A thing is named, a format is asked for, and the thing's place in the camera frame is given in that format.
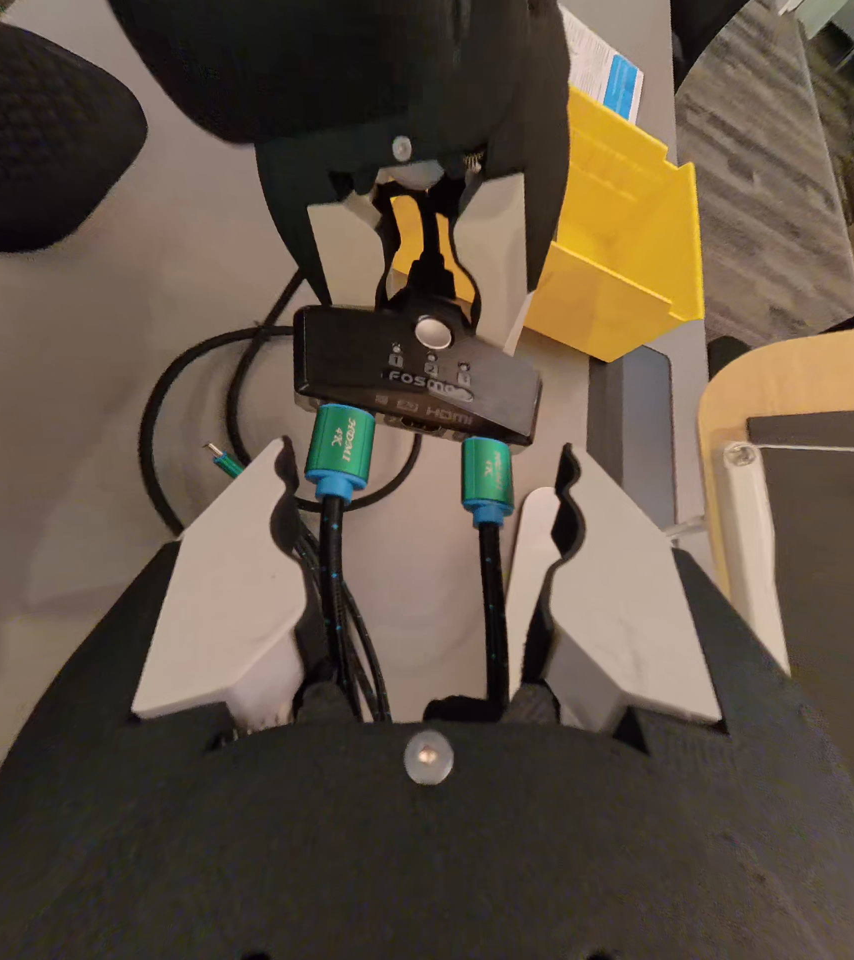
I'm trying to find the white stand with wooden board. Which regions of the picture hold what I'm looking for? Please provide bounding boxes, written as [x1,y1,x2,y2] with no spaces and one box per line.
[505,330,854,680]

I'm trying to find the printed paper sheet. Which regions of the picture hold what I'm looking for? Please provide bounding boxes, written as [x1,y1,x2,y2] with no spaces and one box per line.
[562,7,647,123]

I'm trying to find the black splitter box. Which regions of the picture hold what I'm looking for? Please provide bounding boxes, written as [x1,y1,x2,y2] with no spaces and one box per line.
[292,288,544,449]

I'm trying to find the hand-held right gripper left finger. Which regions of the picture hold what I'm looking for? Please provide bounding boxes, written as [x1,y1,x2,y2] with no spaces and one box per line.
[130,437,308,721]

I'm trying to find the black cable with white plug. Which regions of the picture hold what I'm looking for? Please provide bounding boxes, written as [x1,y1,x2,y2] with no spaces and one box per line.
[138,202,473,535]

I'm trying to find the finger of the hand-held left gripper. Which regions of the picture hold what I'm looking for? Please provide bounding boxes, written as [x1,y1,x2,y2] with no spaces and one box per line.
[307,196,396,306]
[451,172,535,355]

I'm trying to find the spare braided hdmi cable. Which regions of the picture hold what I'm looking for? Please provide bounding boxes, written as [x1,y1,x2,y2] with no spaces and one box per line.
[459,437,514,708]
[301,403,392,723]

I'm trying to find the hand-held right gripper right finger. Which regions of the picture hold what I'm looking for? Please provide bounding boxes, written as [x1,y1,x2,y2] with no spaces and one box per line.
[545,442,722,736]

